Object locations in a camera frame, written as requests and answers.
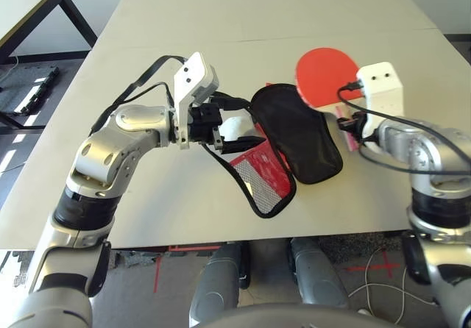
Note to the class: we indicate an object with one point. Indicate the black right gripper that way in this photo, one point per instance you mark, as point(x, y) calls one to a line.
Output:
point(357, 125)

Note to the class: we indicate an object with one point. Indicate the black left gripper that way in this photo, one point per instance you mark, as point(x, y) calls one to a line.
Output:
point(204, 124)

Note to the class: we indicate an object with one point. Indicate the white grey plush toy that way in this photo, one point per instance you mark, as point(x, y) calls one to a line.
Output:
point(235, 127)

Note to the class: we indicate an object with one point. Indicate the red black paddle case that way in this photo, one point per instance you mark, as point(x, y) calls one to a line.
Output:
point(301, 137)

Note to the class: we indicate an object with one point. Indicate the red ping-pong paddle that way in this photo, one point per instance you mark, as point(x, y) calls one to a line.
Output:
point(324, 74)

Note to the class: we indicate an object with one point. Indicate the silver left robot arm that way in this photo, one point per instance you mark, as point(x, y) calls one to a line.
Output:
point(106, 151)

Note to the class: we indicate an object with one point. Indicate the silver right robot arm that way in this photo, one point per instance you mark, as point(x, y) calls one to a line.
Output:
point(434, 151)

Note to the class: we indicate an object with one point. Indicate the dark speckled floor mat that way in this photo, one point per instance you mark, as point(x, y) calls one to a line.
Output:
point(360, 247)

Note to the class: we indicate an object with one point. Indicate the red tape cross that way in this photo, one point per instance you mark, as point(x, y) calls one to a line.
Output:
point(371, 267)

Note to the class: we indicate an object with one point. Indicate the grey right robot leg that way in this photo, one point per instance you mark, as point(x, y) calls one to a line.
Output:
point(316, 276)

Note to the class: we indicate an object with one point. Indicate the grey robot leg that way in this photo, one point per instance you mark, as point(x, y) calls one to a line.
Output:
point(217, 287)
point(316, 276)

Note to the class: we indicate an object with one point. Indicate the grey left robot leg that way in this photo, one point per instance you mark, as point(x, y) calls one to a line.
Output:
point(217, 287)

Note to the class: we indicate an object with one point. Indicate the red tape corner line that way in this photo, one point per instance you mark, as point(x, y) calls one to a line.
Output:
point(157, 269)

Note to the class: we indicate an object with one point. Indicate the grey robot torso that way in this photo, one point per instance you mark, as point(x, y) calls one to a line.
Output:
point(294, 318)

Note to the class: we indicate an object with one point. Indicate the black-framed side table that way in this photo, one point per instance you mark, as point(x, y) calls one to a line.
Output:
point(70, 11)

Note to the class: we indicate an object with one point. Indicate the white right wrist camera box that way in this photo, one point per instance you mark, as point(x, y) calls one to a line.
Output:
point(382, 85)

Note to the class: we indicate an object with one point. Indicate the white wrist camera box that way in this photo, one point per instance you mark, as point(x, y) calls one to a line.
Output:
point(382, 85)
point(193, 78)

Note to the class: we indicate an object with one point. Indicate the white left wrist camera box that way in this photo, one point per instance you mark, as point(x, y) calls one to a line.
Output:
point(193, 78)

